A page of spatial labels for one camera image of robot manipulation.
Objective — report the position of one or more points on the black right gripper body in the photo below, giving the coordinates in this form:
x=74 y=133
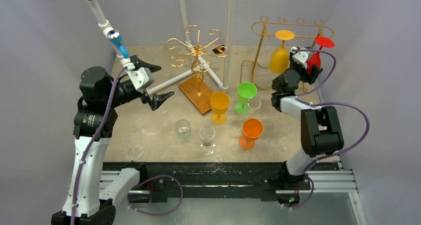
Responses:
x=309 y=70

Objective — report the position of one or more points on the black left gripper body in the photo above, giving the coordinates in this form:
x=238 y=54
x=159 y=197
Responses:
x=121 y=94

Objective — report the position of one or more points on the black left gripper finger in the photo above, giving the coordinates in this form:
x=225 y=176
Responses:
x=138 y=63
x=158 y=99

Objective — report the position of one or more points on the red plastic wine glass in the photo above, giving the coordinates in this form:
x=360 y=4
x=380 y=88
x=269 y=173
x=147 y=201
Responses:
x=314 y=62

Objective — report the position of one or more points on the yellow wine glass front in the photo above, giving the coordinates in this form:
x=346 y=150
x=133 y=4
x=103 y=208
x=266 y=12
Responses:
x=280 y=58

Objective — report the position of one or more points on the yellow wine glass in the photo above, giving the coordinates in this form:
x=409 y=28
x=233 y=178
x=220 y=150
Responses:
x=219 y=102
x=280 y=58

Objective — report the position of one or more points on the clear wine glass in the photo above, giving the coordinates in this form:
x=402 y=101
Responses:
x=253 y=104
x=207 y=135
x=183 y=130

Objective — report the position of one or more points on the wooden base board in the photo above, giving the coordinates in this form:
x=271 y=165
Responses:
x=198 y=93

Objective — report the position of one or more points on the gold wire wine glass rack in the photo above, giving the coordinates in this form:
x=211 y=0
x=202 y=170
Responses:
x=261 y=28

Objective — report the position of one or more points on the gold scroll glass tree stand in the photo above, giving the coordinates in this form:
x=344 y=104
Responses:
x=199 y=66

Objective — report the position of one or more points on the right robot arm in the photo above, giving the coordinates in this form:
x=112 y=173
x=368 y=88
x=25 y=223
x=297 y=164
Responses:
x=320 y=130

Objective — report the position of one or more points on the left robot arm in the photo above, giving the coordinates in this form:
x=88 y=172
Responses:
x=94 y=121

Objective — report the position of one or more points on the green plastic wine glass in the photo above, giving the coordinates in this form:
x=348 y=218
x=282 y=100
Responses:
x=245 y=91

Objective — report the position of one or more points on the orange plastic wine glass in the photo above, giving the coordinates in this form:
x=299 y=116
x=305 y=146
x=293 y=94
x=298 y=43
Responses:
x=252 y=129

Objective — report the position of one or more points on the black orange small clip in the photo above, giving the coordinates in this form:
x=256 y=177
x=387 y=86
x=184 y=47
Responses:
x=219 y=50

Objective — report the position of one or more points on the blue faucet handle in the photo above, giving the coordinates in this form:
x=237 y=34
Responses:
x=116 y=39

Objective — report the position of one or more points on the black table front rail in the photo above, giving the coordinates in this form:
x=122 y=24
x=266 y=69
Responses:
x=160 y=181

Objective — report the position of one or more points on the white PVC pipe frame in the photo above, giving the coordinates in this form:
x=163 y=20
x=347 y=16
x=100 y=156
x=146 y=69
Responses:
x=105 y=27

